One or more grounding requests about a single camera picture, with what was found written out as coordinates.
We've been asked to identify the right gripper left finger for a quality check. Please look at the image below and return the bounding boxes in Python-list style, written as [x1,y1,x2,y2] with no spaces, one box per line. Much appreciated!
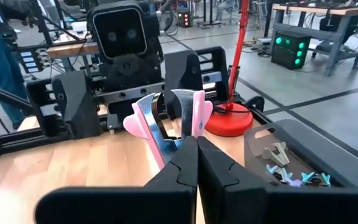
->
[35,135,199,224]

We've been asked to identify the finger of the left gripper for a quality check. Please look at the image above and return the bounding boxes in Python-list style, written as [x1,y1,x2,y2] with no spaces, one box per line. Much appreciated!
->
[25,70,103,140]
[163,45,231,103]

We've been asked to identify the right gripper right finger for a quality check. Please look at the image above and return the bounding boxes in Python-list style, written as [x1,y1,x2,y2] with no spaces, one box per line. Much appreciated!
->
[197,136,358,224]

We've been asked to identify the teal staple remover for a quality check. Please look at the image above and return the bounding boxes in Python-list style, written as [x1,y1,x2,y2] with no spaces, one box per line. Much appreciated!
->
[301,171,332,188]

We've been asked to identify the grey-blue staple remover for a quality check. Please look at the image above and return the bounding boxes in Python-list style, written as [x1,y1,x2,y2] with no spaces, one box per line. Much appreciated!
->
[265,164,287,181]

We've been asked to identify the white clip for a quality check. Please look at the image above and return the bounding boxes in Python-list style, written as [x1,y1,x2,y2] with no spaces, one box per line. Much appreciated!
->
[122,88,214,170]

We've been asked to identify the silver binder clip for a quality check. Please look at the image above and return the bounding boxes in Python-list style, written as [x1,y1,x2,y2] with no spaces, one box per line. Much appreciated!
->
[261,141,291,168]

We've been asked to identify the black computer red lights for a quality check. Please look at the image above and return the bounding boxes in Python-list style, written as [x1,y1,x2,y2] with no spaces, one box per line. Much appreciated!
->
[177,7,193,29]

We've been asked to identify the wooden top bench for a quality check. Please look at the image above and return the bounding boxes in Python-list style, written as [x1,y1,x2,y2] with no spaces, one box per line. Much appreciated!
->
[46,40,101,60]

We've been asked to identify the black device white labels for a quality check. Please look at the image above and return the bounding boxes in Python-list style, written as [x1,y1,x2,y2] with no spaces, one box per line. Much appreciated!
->
[19,49,40,75]

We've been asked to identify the red desk lamp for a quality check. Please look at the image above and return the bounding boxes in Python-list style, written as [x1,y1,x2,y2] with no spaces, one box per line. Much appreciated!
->
[204,0,255,138]

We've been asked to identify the smoky grey plastic bin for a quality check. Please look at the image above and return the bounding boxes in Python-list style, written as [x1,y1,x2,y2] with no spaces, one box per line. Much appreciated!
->
[243,119,358,191]

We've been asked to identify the black computer green lights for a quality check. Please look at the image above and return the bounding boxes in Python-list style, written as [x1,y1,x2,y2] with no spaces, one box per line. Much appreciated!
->
[270,29,312,71]

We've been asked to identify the wooden top metal workbench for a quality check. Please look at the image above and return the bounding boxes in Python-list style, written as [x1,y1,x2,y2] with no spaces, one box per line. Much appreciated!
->
[272,2,358,77]

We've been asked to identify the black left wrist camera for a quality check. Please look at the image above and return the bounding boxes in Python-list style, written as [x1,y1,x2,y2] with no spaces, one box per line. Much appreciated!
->
[86,0,165,65]

